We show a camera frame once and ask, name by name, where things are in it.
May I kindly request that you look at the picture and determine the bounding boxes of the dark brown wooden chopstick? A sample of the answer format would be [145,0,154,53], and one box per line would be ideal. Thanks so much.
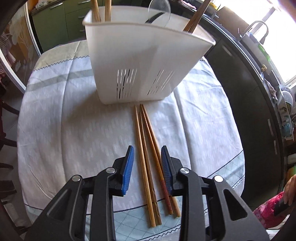
[141,103,182,218]

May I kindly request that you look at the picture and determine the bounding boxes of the red-handled wooden chopstick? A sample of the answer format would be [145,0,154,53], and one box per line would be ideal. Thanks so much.
[140,104,174,215]

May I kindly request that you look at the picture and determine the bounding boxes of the light wooden chopstick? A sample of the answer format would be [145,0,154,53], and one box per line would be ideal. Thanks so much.
[105,0,112,22]
[91,0,101,22]
[183,0,211,33]

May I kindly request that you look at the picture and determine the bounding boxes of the clear plastic spoon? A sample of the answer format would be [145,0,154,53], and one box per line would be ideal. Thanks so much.
[145,0,171,27]

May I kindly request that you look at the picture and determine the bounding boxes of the green kitchen cabinets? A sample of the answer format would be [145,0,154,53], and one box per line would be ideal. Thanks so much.
[31,1,91,52]

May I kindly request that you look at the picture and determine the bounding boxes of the person's right hand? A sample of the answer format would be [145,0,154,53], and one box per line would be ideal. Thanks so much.
[283,175,296,206]

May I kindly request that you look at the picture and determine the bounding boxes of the white grey tablecloth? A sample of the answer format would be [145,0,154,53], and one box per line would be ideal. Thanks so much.
[17,41,245,240]

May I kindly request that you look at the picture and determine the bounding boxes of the white plastic utensil holder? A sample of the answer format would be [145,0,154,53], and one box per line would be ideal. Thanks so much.
[83,6,215,104]

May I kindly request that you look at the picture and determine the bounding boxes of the chrome sink faucet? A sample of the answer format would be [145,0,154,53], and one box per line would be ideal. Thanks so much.
[238,20,269,45]

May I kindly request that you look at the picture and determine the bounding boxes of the glass sliding door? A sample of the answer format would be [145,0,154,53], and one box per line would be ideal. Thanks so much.
[1,1,41,93]

